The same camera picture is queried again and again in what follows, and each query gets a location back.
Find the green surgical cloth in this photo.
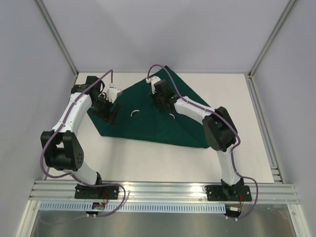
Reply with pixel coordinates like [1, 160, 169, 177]
[87, 79, 209, 148]

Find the aluminium frame post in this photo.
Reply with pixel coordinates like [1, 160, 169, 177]
[34, 0, 79, 78]
[248, 0, 299, 78]

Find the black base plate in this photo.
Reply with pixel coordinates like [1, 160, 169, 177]
[75, 184, 119, 200]
[204, 185, 252, 202]

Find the aluminium front rail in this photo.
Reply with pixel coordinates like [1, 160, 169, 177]
[29, 180, 300, 204]

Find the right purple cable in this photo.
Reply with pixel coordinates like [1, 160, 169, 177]
[147, 64, 259, 220]

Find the purple cable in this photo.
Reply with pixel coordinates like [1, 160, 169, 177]
[147, 64, 259, 220]
[39, 69, 129, 218]

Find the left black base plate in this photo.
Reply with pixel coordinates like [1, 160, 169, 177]
[75, 184, 119, 200]

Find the left aluminium frame post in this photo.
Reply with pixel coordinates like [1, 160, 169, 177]
[34, 0, 79, 78]

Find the right aluminium frame post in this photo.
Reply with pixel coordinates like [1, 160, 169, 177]
[248, 0, 299, 78]

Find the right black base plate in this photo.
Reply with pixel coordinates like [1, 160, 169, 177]
[204, 185, 252, 202]

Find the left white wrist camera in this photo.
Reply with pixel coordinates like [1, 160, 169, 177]
[106, 83, 122, 103]

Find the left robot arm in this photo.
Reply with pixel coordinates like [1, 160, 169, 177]
[40, 76, 122, 198]

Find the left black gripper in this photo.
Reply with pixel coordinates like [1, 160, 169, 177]
[91, 94, 121, 125]

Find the grey slotted cable duct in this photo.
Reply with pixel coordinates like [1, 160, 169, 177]
[39, 201, 226, 214]

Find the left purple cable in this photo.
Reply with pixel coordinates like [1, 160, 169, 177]
[39, 69, 129, 218]

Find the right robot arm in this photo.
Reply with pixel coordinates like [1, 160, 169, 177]
[146, 76, 244, 200]

